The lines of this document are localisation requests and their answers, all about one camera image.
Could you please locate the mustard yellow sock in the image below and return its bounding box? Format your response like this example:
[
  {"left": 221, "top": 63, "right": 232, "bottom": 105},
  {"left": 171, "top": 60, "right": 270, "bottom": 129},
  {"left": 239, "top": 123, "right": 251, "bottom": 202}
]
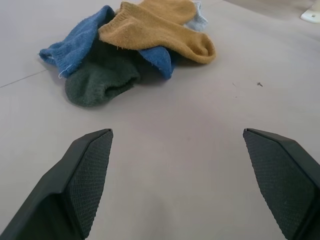
[{"left": 97, "top": 0, "right": 217, "bottom": 65}]

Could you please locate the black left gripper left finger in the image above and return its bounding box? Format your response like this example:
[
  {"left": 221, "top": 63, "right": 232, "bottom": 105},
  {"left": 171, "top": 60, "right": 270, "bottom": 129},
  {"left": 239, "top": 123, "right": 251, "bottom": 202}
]
[{"left": 0, "top": 128, "right": 114, "bottom": 240}]

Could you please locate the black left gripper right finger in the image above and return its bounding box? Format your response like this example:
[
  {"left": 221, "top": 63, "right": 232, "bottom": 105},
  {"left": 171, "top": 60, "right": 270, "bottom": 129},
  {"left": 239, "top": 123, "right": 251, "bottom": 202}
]
[{"left": 242, "top": 128, "right": 320, "bottom": 240}]

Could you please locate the white plastic object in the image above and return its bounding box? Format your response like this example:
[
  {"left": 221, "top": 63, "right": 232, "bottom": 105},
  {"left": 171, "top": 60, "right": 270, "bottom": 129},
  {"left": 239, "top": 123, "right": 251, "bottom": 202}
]
[{"left": 300, "top": 2, "right": 320, "bottom": 25}]

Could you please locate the light blue sock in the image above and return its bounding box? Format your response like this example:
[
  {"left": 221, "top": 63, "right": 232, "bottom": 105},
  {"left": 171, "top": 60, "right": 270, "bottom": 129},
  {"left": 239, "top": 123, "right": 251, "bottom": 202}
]
[{"left": 184, "top": 1, "right": 209, "bottom": 33}]

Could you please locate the dark green sock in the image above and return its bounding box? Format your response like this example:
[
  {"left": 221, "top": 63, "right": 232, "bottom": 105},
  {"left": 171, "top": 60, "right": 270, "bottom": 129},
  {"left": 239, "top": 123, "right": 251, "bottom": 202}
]
[{"left": 64, "top": 38, "right": 142, "bottom": 108}]

